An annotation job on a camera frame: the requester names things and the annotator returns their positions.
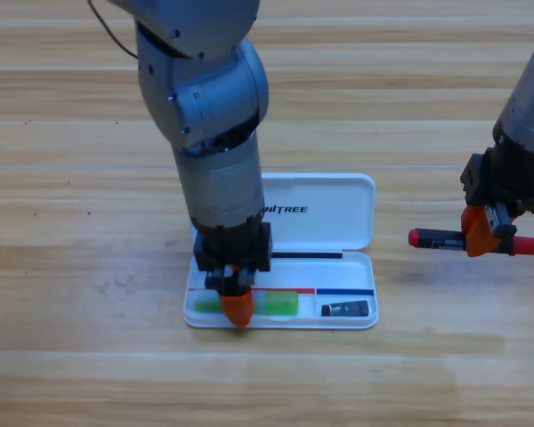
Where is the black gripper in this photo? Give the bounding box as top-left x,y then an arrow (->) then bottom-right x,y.
459,133 -> 534,259
193,221 -> 275,330

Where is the red and black marker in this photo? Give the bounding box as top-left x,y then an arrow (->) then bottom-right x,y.
407,227 -> 534,258

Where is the black eraser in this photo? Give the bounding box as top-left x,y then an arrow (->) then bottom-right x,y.
320,300 -> 370,318

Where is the white Unitree pencil case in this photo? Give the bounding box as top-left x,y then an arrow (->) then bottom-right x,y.
182,172 -> 379,330

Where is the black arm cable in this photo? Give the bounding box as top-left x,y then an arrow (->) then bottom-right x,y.
86,0 -> 140,60

